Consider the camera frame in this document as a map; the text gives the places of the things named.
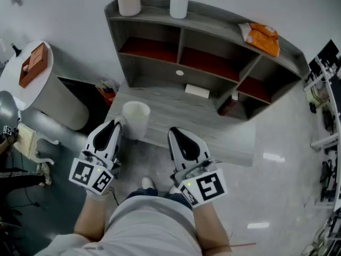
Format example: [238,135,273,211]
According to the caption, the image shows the white ribbed vase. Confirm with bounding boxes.
[169,0,189,20]

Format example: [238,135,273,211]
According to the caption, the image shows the ornate white stool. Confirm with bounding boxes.
[13,123,60,166]

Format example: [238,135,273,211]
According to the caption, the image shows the person's white shoe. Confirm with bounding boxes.
[141,177,156,190]

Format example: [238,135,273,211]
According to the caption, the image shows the grey wooden shelf desk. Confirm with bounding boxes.
[103,0,310,121]

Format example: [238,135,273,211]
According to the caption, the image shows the white workbench with equipment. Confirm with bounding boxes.
[303,38,341,213]

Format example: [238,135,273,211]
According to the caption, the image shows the person's white shirt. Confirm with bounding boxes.
[34,195,203,256]

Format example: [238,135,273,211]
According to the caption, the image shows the black monitor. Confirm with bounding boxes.
[316,39,340,63]

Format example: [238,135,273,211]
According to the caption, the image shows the orange plastic packet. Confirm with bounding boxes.
[238,22,280,58]

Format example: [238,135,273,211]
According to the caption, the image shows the white mug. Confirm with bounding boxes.
[121,101,151,140]

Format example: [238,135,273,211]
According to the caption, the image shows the grey round chair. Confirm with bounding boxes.
[0,91,22,141]

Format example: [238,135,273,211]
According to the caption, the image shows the person's left forearm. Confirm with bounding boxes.
[74,195,110,242]

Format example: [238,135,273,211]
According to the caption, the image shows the brown wooden tissue box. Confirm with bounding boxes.
[18,42,49,89]

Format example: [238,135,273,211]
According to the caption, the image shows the dark red bottle white cap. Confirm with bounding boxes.
[217,91,240,117]

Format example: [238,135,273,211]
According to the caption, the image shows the black floor cable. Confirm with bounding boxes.
[108,187,120,206]

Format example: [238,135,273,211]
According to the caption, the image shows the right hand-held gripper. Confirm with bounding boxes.
[167,126,229,209]

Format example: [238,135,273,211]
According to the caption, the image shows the small white box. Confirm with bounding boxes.
[184,83,210,99]

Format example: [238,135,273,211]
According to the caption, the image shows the white wristband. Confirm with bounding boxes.
[85,189,109,202]

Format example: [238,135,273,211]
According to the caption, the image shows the pale pink cylinder pot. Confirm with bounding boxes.
[117,0,142,18]

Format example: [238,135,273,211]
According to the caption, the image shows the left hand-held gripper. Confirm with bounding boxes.
[68,119,123,196]

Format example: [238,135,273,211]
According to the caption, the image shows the grey wood-grain table top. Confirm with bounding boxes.
[105,80,256,167]

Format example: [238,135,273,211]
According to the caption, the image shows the person's right forearm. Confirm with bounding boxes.
[190,203,232,254]

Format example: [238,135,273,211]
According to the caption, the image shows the person's dark trousers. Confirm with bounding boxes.
[125,188,193,210]

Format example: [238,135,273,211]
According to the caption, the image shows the red snack bag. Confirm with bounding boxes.
[95,79,118,107]

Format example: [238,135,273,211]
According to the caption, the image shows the white round pedestal table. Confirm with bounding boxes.
[0,40,90,131]

